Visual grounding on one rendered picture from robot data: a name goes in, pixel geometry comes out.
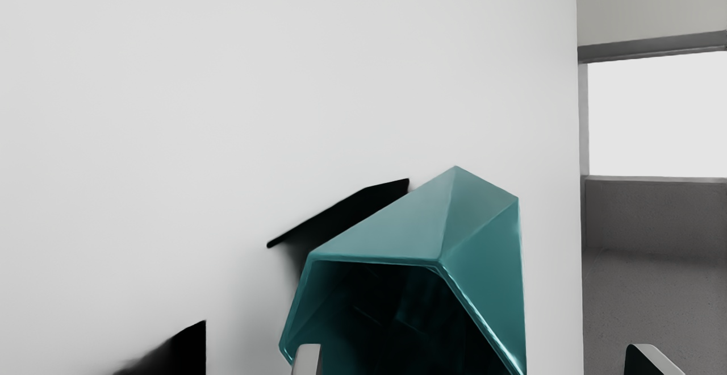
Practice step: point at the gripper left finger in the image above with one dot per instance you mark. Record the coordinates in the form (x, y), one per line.
(307, 361)

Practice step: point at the teal faceted mug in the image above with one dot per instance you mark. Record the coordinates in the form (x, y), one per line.
(454, 233)

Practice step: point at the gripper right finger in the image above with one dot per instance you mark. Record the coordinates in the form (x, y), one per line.
(647, 362)

